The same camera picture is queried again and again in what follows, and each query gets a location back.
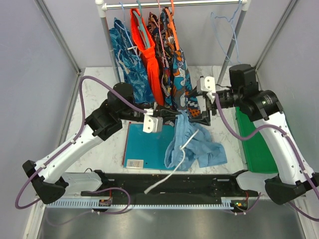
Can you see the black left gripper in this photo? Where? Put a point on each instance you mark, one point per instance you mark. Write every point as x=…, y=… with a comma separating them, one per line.
x=167, y=115

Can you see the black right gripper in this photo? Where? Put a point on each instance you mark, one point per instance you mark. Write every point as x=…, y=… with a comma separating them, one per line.
x=205, y=118

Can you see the light blue shorts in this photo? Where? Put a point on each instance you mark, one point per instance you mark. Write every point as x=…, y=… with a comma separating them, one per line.
x=191, y=142

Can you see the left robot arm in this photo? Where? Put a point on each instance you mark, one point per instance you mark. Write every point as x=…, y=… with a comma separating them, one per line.
x=49, y=176

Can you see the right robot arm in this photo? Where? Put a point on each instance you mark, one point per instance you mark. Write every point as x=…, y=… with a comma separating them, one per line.
x=263, y=108

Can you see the colourful cartoon print shorts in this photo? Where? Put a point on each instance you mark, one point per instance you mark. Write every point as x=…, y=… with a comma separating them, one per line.
x=180, y=75

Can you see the blue patterned shorts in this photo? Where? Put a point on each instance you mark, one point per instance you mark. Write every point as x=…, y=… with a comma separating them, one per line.
x=132, y=66

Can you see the orange shorts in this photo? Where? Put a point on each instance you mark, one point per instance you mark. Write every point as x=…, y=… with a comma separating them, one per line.
x=149, y=58

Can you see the dark comic print shorts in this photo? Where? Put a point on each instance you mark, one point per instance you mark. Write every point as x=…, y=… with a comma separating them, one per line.
x=164, y=64

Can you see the pink plastic hanger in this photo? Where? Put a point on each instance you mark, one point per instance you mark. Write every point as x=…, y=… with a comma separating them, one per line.
x=159, y=28

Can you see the orange plastic hanger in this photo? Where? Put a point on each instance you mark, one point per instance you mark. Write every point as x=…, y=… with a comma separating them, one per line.
x=171, y=24

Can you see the teal plastic hanger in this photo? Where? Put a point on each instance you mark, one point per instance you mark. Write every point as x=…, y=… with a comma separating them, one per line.
x=141, y=27

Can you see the blue plastic hanger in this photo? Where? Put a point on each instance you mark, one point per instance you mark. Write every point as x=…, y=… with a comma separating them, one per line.
x=132, y=46

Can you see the teal folder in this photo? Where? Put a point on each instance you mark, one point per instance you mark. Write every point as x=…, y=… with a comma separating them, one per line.
x=147, y=150

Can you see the green plastic bin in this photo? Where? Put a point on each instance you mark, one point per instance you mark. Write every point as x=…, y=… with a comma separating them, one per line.
x=257, y=155

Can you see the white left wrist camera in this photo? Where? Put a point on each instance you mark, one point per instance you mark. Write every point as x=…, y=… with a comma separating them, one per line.
x=152, y=124

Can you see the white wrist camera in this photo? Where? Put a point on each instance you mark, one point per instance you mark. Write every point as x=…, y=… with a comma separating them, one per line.
x=206, y=87
x=152, y=124

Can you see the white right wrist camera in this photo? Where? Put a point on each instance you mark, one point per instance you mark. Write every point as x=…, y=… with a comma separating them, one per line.
x=206, y=87

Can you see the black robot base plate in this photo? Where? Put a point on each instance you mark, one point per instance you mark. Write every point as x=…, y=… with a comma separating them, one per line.
x=177, y=189

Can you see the right aluminium frame post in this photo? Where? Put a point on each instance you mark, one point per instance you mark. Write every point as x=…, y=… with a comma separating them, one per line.
x=276, y=32

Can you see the aluminium frame post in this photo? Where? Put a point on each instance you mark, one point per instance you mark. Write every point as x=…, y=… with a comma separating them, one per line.
x=276, y=32
x=57, y=33

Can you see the light blue wire hanger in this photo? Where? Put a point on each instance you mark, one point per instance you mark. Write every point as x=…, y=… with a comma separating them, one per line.
x=224, y=25

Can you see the light blue cable duct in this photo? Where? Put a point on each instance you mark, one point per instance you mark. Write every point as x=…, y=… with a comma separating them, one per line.
x=90, y=203

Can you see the left aluminium frame post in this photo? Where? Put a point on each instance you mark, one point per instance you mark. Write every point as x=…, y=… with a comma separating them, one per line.
x=57, y=33

